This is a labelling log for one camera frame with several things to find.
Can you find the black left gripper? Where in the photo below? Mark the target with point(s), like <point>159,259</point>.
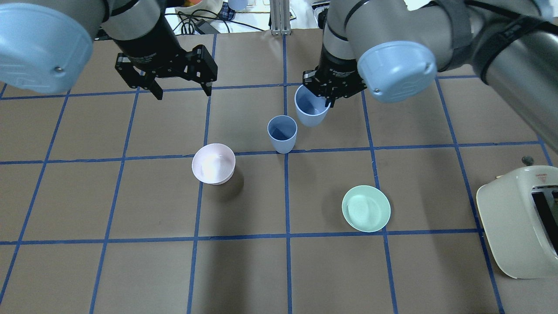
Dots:
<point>145,42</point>

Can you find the blue cup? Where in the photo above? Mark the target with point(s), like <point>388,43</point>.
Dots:
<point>283,131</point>
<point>310,109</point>

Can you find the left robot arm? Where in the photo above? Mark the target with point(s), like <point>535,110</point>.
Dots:
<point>45,44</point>

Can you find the cream toaster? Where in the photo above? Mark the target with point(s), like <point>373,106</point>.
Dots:
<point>518,211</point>

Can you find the green bowl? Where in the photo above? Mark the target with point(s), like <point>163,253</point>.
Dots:
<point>366,208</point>

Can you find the pink bowl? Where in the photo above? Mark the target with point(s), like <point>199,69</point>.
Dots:
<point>214,164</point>

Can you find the aluminium frame post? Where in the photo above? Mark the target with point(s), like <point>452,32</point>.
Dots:
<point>280,17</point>

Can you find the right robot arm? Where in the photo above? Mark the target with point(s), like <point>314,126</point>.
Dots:
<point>396,53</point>

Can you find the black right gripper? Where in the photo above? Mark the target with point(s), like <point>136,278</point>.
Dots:
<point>339,69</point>

